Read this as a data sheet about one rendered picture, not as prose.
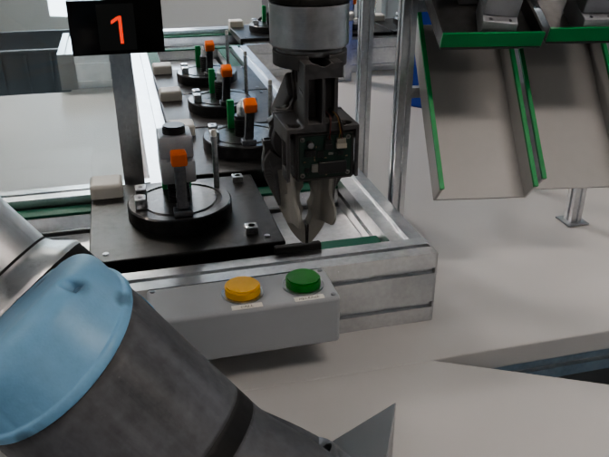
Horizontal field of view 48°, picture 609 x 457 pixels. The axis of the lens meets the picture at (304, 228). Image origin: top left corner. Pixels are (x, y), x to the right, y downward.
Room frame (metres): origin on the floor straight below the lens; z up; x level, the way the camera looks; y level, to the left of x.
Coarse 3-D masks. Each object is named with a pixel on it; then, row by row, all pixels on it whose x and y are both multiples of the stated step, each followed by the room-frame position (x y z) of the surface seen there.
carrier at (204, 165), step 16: (272, 96) 1.18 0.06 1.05; (240, 112) 1.13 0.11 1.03; (192, 128) 1.20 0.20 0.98; (208, 128) 1.14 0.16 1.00; (224, 128) 1.18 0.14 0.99; (240, 128) 1.13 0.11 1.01; (256, 128) 1.18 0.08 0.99; (208, 144) 1.10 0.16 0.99; (224, 144) 1.09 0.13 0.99; (240, 144) 1.09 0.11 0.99; (256, 144) 1.09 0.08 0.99; (208, 160) 1.07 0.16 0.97; (224, 160) 1.07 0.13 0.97; (240, 160) 1.07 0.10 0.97; (256, 160) 1.07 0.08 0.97; (208, 176) 1.01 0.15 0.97; (224, 176) 1.01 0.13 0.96; (256, 176) 1.03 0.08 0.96
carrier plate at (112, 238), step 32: (128, 192) 0.93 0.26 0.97; (256, 192) 0.93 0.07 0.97; (96, 224) 0.83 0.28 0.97; (128, 224) 0.83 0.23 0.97; (224, 224) 0.83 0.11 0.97; (96, 256) 0.74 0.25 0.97; (128, 256) 0.74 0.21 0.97; (160, 256) 0.74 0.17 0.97; (192, 256) 0.75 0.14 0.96; (224, 256) 0.76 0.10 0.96; (256, 256) 0.77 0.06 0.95
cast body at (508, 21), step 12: (480, 0) 0.93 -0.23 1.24; (492, 0) 0.88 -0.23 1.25; (504, 0) 0.88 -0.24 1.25; (516, 0) 0.88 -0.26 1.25; (480, 12) 0.91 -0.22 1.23; (492, 12) 0.89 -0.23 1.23; (504, 12) 0.89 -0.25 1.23; (516, 12) 0.89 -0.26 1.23; (480, 24) 0.89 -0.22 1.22; (492, 24) 0.88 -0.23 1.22; (504, 24) 0.88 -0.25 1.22; (516, 24) 0.88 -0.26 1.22
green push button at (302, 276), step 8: (296, 272) 0.69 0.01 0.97; (304, 272) 0.69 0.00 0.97; (312, 272) 0.69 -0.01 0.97; (288, 280) 0.68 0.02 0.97; (296, 280) 0.67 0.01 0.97; (304, 280) 0.67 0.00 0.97; (312, 280) 0.67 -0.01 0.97; (320, 280) 0.68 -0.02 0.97; (288, 288) 0.67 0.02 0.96; (296, 288) 0.67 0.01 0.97; (304, 288) 0.67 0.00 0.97; (312, 288) 0.67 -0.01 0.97
